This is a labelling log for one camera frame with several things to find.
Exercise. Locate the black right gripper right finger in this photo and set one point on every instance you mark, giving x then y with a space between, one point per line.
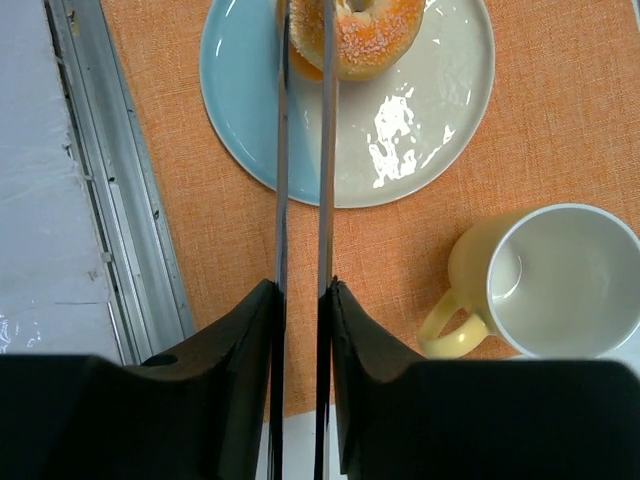
401 416

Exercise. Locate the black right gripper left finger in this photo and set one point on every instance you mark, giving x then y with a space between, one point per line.
194 411

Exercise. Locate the sugared orange donut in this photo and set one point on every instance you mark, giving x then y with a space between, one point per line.
371 35

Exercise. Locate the silver metal tongs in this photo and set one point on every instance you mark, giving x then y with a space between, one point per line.
325 276

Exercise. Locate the yellow ceramic mug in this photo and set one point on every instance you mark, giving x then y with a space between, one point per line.
560 281

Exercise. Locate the blue and beige plate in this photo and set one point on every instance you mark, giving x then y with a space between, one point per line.
395 133

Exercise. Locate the orange cloth placemat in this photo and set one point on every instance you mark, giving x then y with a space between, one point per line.
562 126

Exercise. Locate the aluminium table frame rail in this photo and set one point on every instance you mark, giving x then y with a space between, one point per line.
149 306

